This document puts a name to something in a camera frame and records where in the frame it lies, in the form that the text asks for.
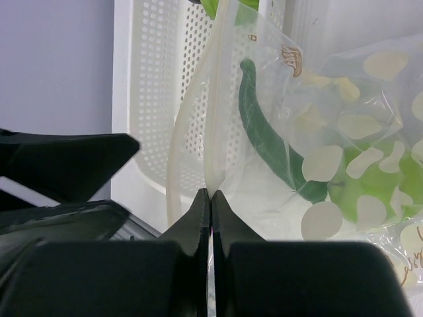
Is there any clear dotted zip bag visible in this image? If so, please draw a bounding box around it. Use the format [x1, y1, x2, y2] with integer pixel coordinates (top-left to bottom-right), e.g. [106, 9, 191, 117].
[166, 1, 422, 296]

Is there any light green apple toy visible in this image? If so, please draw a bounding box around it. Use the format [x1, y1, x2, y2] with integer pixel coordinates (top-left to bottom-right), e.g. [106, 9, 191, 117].
[328, 139, 422, 227]

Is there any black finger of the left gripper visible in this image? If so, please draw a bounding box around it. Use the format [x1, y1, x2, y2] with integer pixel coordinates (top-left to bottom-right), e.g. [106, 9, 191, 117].
[1, 129, 141, 203]

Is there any green chili pepper toy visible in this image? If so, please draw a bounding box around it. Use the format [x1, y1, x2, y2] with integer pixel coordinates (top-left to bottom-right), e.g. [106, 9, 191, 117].
[238, 58, 328, 204]

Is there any green cabbage toy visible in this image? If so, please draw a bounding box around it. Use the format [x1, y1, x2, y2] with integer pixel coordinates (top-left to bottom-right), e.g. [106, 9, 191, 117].
[189, 0, 260, 20]

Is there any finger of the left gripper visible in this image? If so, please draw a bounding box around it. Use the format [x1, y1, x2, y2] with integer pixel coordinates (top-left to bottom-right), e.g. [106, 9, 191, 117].
[1, 200, 130, 274]

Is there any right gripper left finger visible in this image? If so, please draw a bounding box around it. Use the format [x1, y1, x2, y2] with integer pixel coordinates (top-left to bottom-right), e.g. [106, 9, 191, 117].
[1, 189, 210, 316]

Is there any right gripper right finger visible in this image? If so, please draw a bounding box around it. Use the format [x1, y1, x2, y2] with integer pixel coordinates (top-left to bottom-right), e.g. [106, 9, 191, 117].
[211, 192, 412, 316]

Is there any white perforated plastic basket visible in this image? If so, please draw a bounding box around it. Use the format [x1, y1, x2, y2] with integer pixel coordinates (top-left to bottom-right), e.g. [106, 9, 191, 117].
[110, 0, 423, 238]

